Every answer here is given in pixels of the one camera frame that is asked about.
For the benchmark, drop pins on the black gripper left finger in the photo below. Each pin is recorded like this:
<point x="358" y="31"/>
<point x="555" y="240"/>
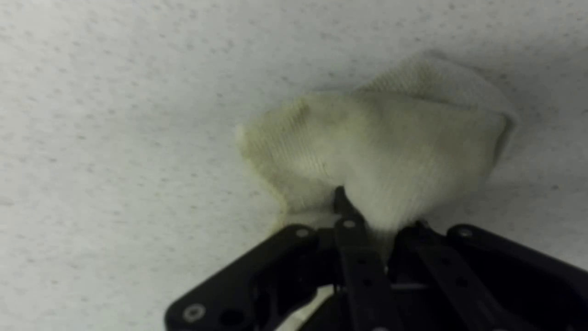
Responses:
<point x="294" y="277"/>

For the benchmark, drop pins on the cream cloth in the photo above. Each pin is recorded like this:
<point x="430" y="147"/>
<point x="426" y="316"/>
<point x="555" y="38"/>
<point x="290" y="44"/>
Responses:
<point x="378" y="141"/>

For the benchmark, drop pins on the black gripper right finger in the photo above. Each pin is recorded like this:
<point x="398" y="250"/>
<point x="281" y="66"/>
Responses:
<point x="489" y="288"/>

